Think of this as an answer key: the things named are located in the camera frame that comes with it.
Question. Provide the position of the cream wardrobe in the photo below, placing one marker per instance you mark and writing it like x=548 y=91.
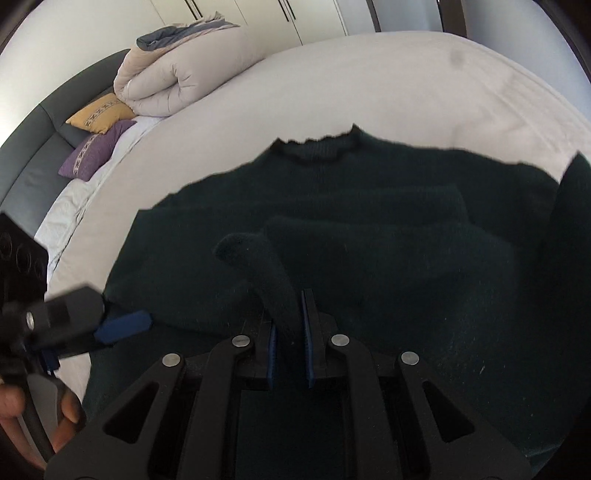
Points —
x=258 y=18

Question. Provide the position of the folded grey-blue blanket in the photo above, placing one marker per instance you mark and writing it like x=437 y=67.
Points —
x=161 y=39

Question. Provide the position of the folded beige duvet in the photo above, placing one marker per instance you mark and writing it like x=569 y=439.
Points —
x=184 y=83

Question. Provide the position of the person's left hand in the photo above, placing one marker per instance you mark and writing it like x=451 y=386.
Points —
x=11 y=404

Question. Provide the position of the purple patterned pillow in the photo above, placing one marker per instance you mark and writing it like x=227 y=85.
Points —
x=92 y=150

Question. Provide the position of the bed with white sheet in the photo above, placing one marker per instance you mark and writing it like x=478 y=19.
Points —
x=392 y=92

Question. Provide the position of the grey upholstered headboard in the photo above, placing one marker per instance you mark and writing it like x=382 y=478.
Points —
x=27 y=152

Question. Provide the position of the brown door frame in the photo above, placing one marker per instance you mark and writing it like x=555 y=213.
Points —
x=374 y=16

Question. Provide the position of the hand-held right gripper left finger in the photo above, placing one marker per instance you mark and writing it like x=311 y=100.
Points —
x=271 y=356

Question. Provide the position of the dark green sweater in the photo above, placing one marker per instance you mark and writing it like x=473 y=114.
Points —
x=369 y=230

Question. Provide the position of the brown door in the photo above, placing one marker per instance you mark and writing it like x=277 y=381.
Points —
x=455 y=16

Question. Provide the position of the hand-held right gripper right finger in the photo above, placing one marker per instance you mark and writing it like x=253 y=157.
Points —
x=306 y=350

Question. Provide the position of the yellow patterned pillow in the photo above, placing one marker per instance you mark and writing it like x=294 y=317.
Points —
x=99 y=113

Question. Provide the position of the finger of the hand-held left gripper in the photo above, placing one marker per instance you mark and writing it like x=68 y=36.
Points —
x=124 y=325

